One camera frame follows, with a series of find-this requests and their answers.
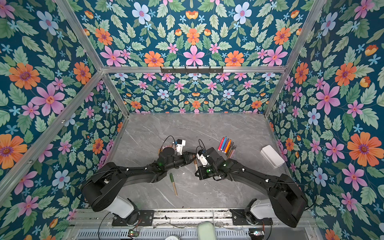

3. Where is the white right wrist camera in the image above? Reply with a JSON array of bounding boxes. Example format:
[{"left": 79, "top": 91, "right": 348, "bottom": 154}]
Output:
[{"left": 197, "top": 150, "right": 209, "bottom": 167}]

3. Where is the blue marker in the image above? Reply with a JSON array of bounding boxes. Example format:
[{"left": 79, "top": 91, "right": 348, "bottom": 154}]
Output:
[{"left": 220, "top": 137, "right": 227, "bottom": 151}]

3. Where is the orange marker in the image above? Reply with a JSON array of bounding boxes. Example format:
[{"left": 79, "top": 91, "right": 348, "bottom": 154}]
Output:
[{"left": 224, "top": 140, "right": 232, "bottom": 154}]

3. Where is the pale green rounded object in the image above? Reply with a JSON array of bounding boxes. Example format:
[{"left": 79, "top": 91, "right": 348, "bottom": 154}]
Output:
[{"left": 197, "top": 222, "right": 217, "bottom": 240}]

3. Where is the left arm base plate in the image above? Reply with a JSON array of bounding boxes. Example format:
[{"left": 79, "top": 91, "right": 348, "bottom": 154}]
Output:
[{"left": 112, "top": 210, "right": 155, "bottom": 227}]

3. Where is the brown pen clear grip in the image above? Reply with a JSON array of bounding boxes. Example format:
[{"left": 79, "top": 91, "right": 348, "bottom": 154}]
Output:
[{"left": 227, "top": 142, "right": 234, "bottom": 157}]

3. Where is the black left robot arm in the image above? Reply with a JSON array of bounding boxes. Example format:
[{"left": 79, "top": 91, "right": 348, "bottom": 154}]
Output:
[{"left": 81, "top": 147, "right": 196, "bottom": 226}]

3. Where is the purple marker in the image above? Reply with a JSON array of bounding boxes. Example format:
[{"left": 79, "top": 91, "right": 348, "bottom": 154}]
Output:
[{"left": 222, "top": 138, "right": 231, "bottom": 153}]

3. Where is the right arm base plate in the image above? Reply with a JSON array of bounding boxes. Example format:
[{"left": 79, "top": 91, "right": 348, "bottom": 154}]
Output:
[{"left": 230, "top": 209, "right": 273, "bottom": 226}]

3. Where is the brown cap beige pen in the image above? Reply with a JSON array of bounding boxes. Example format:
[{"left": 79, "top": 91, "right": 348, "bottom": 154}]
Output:
[{"left": 194, "top": 159, "right": 199, "bottom": 171}]

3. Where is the white rectangular box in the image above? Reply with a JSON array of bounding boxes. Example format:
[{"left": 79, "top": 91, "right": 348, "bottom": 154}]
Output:
[{"left": 261, "top": 145, "right": 285, "bottom": 169}]

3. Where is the tan cap brown pen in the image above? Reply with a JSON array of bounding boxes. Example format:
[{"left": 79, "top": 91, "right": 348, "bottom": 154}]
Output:
[{"left": 229, "top": 146, "right": 237, "bottom": 159}]

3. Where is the green cap beige pen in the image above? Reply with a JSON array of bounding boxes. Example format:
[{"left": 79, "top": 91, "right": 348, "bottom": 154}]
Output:
[{"left": 170, "top": 173, "right": 178, "bottom": 196}]

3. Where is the pink highlighter marker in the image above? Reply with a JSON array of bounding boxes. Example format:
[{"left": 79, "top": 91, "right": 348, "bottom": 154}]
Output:
[{"left": 218, "top": 137, "right": 226, "bottom": 151}]

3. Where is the black wall hook rail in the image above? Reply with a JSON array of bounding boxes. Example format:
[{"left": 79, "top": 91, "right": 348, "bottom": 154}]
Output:
[{"left": 160, "top": 67, "right": 224, "bottom": 74}]

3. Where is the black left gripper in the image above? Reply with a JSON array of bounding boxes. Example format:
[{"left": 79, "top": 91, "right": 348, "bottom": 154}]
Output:
[{"left": 164, "top": 151, "right": 199, "bottom": 172}]

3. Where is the tan cap pink pen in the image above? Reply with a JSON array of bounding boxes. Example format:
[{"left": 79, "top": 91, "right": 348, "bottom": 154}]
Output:
[{"left": 230, "top": 146, "right": 237, "bottom": 159}]

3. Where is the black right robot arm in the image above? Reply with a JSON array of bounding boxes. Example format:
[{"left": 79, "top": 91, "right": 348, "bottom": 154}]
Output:
[{"left": 195, "top": 148, "right": 308, "bottom": 228}]

